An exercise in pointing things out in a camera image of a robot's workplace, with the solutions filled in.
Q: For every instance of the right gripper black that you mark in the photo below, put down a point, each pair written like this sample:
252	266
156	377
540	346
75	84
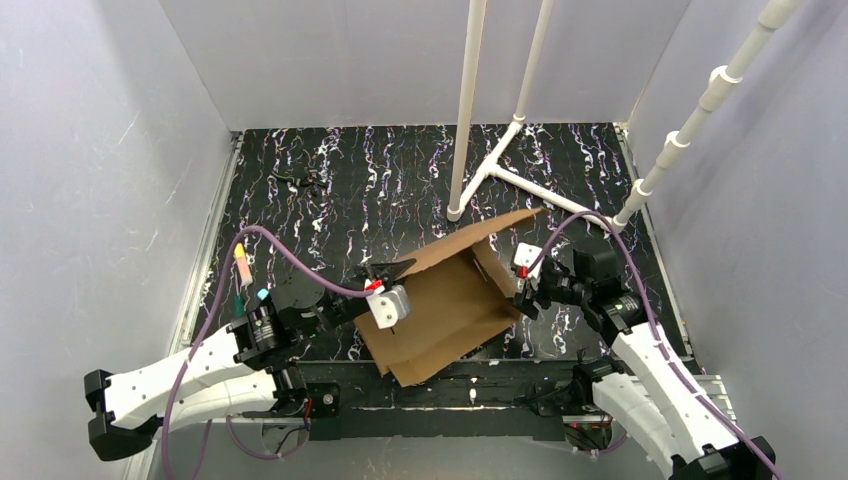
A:
527	297

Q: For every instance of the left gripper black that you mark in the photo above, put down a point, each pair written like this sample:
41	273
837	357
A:
370	275

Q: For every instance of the brown cardboard box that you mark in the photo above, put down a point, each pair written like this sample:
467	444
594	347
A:
460	297

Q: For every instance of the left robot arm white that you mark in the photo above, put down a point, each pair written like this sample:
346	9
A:
246	366

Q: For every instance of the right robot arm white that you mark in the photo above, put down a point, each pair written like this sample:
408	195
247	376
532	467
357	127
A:
642	384

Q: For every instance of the small black clip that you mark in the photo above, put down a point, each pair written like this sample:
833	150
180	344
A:
311	181

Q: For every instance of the yellow pink marker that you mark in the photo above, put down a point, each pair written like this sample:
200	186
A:
243	265

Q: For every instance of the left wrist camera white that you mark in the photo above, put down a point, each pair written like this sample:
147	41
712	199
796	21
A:
388	302

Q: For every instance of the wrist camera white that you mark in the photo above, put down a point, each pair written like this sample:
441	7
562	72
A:
526	262
388	302

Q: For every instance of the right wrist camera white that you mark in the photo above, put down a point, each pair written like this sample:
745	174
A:
526	262

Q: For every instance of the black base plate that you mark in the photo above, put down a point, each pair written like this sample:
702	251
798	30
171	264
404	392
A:
469	398

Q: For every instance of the green handled tool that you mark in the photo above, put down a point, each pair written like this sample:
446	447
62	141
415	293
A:
240	297

